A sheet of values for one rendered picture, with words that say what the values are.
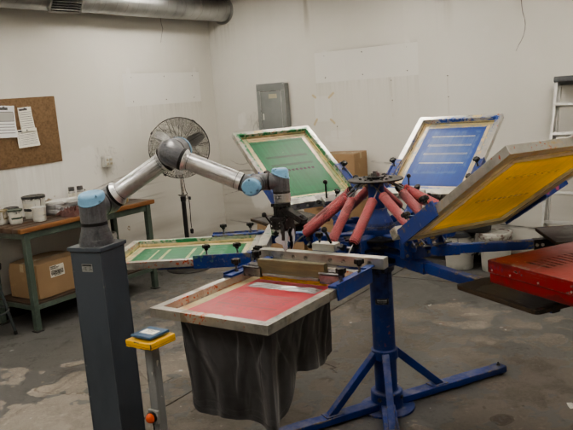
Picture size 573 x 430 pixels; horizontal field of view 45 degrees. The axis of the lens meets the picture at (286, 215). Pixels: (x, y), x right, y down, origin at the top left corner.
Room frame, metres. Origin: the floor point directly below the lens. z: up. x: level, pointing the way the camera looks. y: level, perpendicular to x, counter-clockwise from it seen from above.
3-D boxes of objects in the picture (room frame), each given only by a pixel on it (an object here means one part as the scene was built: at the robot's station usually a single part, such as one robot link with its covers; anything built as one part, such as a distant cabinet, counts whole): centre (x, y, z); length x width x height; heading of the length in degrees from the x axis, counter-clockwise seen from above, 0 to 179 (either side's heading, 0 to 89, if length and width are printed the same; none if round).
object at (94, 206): (3.05, 0.85, 1.37); 0.13 x 0.12 x 0.14; 170
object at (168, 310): (2.86, 0.11, 0.97); 0.79 x 0.58 x 0.04; 145
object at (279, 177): (3.04, 0.02, 1.42); 0.09 x 0.08 x 0.11; 80
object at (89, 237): (3.05, 0.85, 1.25); 0.15 x 0.15 x 0.10
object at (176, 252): (3.80, 0.41, 1.05); 1.08 x 0.61 x 0.23; 85
